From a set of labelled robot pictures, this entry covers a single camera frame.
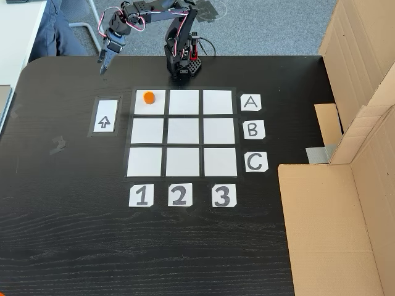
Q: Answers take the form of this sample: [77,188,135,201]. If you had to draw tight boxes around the nine-square white grid sheet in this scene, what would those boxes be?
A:
[123,86,244,180]

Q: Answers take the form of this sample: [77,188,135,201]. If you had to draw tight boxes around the grey chair, white legs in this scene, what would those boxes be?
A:
[60,0,107,54]

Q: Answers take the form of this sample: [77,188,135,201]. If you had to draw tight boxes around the person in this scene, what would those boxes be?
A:
[27,0,91,63]

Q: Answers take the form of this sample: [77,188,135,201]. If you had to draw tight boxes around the white arrow paper sheet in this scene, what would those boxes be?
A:
[91,99,119,134]

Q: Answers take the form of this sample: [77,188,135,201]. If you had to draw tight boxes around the red and black clamp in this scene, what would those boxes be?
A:
[188,30,201,61]

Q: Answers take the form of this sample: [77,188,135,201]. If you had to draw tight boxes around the white desk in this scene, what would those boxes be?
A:
[0,0,48,133]

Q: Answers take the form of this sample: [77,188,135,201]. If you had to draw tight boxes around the dark floor tape patch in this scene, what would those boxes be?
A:
[196,0,228,24]

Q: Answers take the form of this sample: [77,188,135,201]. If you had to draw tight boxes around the clear tape scraps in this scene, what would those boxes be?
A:
[48,134,67,155]

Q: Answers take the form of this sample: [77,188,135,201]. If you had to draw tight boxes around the paper label number 1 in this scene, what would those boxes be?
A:
[128,184,154,207]

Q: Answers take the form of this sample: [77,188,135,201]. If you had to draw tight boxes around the paper label letter A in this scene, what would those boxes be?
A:
[240,94,262,112]

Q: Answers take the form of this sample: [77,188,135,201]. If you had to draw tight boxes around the paper label number 2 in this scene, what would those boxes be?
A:
[167,183,193,207]

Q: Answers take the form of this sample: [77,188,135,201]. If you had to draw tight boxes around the paper label letter B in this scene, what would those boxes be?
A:
[243,120,266,140]

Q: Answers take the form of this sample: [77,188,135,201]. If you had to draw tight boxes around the paper label number 3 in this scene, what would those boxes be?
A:
[212,184,238,208]

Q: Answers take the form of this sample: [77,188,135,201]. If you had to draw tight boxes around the paper label letter C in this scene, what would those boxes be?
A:
[244,151,268,173]

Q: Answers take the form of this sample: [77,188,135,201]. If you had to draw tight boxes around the grey tape at cardboard foot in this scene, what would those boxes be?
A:
[305,144,338,165]

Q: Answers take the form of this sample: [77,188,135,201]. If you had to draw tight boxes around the brown cardboard box, small flap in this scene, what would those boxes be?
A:
[314,0,395,165]

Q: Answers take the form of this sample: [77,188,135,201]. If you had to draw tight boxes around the brown cardboard box, large flap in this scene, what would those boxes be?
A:
[277,104,395,296]

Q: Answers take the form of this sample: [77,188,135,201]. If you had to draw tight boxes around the black cable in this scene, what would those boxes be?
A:
[197,36,217,58]

